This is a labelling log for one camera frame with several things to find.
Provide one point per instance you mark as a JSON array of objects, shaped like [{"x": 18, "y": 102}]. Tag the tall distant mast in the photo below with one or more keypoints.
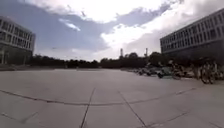
[
  {"x": 146, "y": 52},
  {"x": 121, "y": 52}
]

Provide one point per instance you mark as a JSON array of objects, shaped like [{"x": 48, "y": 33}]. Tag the grey concrete slab pavement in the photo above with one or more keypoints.
[{"x": 100, "y": 83}]

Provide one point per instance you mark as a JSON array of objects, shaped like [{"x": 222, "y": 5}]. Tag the distant row of trees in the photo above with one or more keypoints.
[{"x": 83, "y": 63}]

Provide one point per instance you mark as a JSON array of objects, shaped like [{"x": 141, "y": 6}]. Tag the long dark many-windowed building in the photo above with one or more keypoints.
[{"x": 196, "y": 38}]

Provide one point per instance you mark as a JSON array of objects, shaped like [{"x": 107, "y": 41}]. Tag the row of parked bicycles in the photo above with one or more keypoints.
[{"x": 208, "y": 73}]

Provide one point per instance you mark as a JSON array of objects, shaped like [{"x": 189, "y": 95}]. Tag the pale many-windowed building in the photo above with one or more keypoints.
[{"x": 15, "y": 41}]

